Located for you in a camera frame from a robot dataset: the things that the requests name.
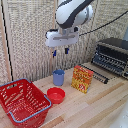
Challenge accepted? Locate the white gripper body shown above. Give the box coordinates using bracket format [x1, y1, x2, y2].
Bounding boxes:
[44, 28, 80, 48]

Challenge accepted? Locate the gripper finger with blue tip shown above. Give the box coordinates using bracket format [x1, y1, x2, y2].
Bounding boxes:
[64, 45, 70, 55]
[51, 46, 58, 58]

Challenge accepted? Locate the black toaster oven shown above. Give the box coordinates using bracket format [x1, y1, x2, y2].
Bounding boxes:
[91, 37, 128, 80]

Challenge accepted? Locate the blue plastic cup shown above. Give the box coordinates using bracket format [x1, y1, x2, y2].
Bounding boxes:
[52, 69, 66, 87]

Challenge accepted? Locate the orange yellow food box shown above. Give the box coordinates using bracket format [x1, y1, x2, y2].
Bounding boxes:
[70, 64, 95, 94]

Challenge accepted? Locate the red plastic bowl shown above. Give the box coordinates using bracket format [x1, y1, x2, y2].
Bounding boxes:
[46, 86, 67, 105]

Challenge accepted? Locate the red shopping basket blue rim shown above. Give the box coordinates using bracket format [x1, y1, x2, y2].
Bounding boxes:
[0, 78, 53, 128]

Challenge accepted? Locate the black oven tray with handle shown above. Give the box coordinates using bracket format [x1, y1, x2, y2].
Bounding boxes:
[79, 62, 110, 85]

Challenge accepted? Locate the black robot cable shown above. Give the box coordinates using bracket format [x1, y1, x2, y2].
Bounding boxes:
[78, 10, 128, 37]

